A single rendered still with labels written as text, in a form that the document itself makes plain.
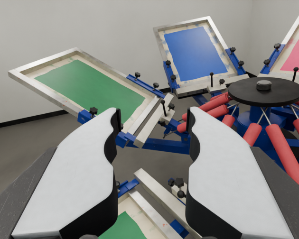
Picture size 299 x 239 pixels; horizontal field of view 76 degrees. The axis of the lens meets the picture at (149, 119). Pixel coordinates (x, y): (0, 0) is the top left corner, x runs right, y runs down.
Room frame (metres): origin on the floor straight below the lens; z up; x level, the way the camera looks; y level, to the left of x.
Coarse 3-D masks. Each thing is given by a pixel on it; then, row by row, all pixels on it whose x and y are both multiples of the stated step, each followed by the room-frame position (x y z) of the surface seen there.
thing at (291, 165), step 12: (216, 96) 1.12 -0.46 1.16; (228, 96) 0.94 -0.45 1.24; (204, 108) 0.97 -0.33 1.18; (216, 108) 0.84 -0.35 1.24; (228, 108) 0.81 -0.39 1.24; (180, 120) 1.06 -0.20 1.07; (228, 120) 0.74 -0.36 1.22; (180, 132) 0.91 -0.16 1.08; (252, 132) 0.63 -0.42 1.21; (276, 132) 0.60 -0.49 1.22; (252, 144) 0.61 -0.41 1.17; (276, 144) 0.57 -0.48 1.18; (288, 144) 0.56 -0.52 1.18; (288, 156) 0.52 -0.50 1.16; (288, 168) 0.49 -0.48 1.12
